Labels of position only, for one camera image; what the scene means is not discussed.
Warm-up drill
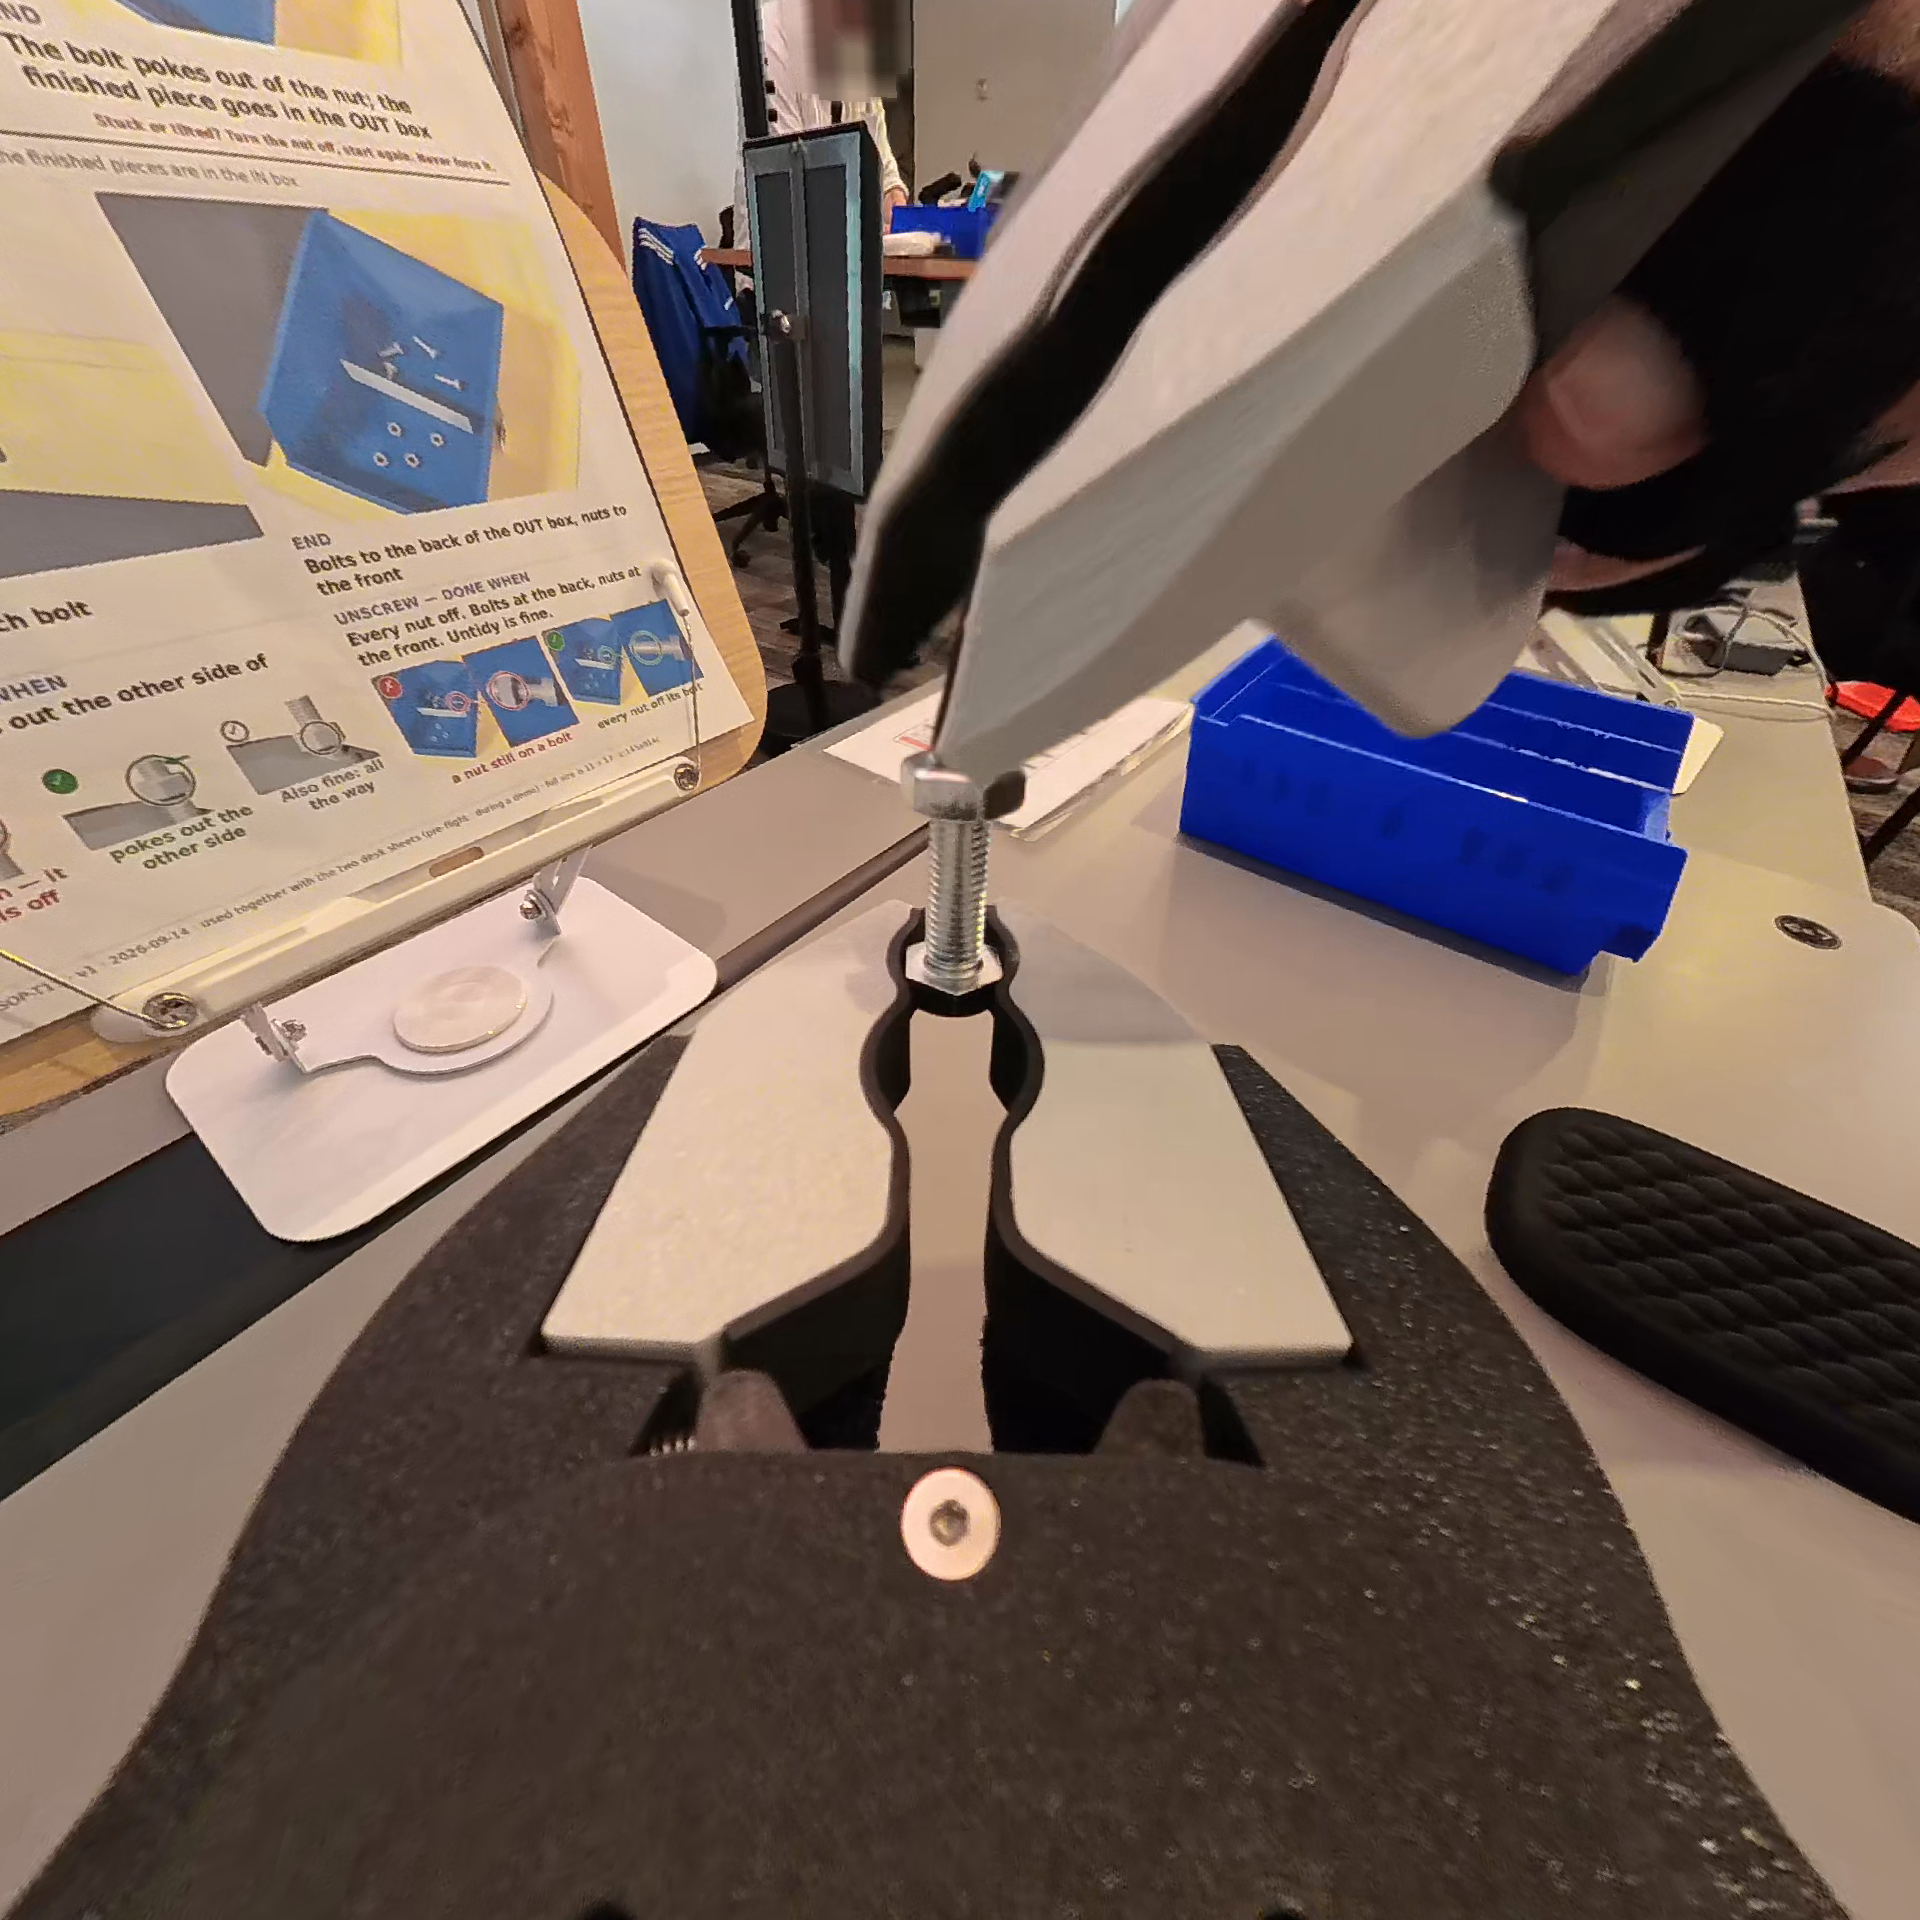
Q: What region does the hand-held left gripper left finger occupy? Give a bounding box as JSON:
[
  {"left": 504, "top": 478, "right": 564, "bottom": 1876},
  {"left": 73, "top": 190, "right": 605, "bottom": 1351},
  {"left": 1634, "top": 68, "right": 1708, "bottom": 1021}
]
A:
[{"left": 538, "top": 901, "right": 922, "bottom": 1374}]

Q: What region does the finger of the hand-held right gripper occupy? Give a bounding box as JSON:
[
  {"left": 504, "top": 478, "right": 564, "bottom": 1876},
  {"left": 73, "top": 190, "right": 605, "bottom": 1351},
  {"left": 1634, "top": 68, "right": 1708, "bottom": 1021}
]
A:
[
  {"left": 933, "top": 0, "right": 1874, "bottom": 781},
  {"left": 834, "top": 0, "right": 1364, "bottom": 693}
]

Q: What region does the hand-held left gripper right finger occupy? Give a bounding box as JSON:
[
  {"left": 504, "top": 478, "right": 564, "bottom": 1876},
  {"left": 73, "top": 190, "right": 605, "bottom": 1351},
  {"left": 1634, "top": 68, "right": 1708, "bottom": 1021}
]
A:
[{"left": 982, "top": 896, "right": 1360, "bottom": 1374}]

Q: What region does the steel hex bolt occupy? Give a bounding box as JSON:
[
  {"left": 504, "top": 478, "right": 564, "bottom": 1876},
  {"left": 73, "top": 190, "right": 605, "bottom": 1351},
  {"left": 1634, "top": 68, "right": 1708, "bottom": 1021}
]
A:
[{"left": 904, "top": 810, "right": 1011, "bottom": 994}]

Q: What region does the steel hex nut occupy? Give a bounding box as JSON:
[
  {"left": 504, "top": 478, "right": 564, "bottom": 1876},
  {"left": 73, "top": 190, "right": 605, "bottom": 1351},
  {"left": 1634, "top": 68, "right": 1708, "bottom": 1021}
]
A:
[{"left": 904, "top": 755, "right": 1029, "bottom": 826}]

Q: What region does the blue plastic bin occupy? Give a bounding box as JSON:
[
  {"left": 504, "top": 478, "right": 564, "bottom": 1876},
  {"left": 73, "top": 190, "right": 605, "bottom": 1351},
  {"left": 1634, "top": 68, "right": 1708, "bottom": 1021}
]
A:
[{"left": 1178, "top": 637, "right": 1696, "bottom": 975}]

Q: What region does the person's right hand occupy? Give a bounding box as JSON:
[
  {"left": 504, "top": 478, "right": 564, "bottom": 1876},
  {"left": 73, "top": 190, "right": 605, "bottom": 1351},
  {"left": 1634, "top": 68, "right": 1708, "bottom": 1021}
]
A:
[{"left": 1528, "top": 298, "right": 1715, "bottom": 493}]

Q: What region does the black monitor on stand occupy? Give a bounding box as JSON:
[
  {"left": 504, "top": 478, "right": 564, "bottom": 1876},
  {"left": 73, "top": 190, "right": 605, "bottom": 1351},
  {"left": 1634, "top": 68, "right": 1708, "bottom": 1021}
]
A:
[{"left": 742, "top": 124, "right": 888, "bottom": 736}]

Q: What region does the white tilting board stand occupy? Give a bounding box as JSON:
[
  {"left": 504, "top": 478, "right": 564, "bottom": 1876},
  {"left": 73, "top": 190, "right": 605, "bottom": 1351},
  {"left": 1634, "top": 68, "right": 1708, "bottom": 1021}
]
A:
[{"left": 90, "top": 563, "right": 721, "bottom": 1244}]

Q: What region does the paper sheet in plastic sleeve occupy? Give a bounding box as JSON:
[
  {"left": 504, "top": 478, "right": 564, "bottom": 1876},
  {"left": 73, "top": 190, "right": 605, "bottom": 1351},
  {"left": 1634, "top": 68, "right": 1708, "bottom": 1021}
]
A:
[{"left": 824, "top": 691, "right": 1194, "bottom": 840}]

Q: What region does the blue striped jacket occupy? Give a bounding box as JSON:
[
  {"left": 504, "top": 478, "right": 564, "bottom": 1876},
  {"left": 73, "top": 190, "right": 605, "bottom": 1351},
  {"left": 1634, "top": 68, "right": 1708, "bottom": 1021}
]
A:
[{"left": 632, "top": 214, "right": 754, "bottom": 453}]

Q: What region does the wooden display board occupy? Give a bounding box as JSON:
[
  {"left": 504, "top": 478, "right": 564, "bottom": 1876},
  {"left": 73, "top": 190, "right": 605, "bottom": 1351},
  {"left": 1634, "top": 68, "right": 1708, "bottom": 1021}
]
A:
[{"left": 0, "top": 0, "right": 770, "bottom": 1120}]

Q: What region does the black textured pad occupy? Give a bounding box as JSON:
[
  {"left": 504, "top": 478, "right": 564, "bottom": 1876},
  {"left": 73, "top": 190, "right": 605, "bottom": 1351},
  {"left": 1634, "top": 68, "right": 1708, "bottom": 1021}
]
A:
[{"left": 1485, "top": 1106, "right": 1920, "bottom": 1524}]

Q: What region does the printed instruction sheet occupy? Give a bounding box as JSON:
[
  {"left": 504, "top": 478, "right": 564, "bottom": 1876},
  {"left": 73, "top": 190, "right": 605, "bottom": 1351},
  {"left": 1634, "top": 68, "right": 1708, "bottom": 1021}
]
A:
[{"left": 0, "top": 0, "right": 757, "bottom": 1038}]

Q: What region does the wooden post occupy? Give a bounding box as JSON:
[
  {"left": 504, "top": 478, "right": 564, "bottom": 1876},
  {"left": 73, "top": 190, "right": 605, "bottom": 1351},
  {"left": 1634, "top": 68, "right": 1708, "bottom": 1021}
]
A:
[{"left": 496, "top": 0, "right": 625, "bottom": 264}]

